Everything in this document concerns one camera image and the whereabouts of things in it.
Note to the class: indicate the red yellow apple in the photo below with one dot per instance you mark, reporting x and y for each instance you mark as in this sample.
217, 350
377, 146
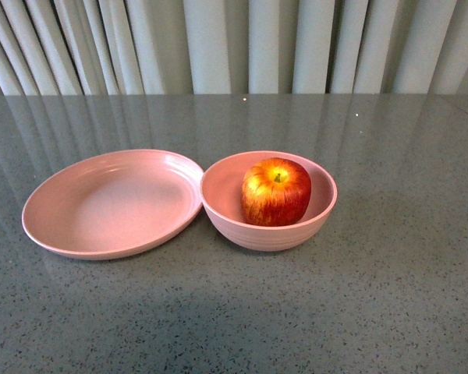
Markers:
275, 192

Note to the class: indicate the pink bowl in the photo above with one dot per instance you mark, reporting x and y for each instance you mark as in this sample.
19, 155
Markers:
220, 190

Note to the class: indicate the pink plate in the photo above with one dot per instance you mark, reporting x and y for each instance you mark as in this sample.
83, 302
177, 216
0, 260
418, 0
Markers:
114, 205

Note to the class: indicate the white pleated curtain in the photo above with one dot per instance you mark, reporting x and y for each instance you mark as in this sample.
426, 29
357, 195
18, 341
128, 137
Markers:
233, 47

